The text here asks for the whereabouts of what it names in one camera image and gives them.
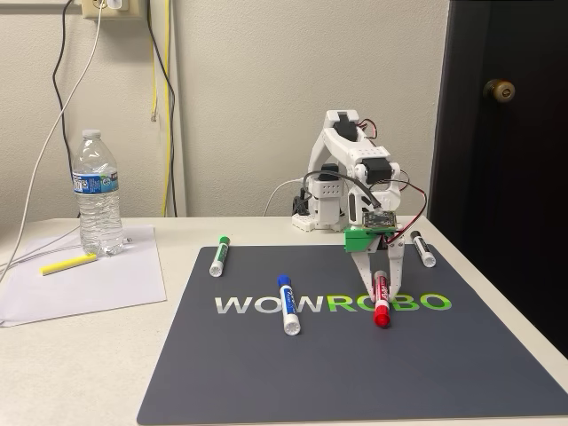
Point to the yellow highlighter pen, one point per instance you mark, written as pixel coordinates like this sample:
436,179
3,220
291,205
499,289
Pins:
68,264

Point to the white paper sheet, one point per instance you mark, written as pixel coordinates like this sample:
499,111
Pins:
89,293

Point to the beige wall outlet plate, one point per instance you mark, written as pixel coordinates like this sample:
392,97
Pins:
91,11

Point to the camera board on green mount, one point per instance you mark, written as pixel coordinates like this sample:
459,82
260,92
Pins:
361,239

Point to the dark brown door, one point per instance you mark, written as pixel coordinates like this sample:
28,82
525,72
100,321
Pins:
510,199

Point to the red dry erase marker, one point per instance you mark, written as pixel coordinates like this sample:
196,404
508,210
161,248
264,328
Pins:
381,302

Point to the black dry erase marker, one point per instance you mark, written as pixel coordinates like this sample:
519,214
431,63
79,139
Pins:
425,253

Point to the clear plastic water bottle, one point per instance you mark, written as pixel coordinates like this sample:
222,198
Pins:
97,199

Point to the blue dry erase marker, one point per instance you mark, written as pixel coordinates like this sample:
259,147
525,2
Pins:
289,306

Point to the white plug adapter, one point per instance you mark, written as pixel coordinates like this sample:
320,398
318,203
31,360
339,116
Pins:
116,4

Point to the brass door knob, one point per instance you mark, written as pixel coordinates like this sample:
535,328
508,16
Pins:
499,91

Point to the green dry erase marker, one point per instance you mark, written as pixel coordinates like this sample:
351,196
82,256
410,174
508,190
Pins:
219,257

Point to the grey WOWROBO mat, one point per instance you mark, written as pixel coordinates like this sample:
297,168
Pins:
310,377

